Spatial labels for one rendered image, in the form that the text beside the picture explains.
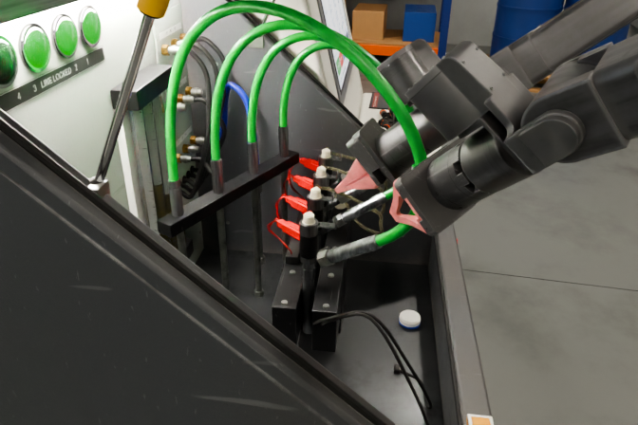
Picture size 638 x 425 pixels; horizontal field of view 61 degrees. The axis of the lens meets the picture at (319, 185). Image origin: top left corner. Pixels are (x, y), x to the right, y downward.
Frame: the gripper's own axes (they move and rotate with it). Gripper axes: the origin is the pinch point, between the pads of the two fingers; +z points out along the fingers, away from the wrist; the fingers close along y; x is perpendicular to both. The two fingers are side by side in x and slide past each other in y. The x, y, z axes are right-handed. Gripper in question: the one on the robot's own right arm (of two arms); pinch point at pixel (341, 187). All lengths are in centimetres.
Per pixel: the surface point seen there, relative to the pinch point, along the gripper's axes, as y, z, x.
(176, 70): 25.9, 3.5, 7.9
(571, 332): -123, 39, -131
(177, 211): 12.1, 20.4, 7.5
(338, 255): -5.2, -0.4, 11.4
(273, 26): 23.3, -5.5, -3.9
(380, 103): 0, 26, -91
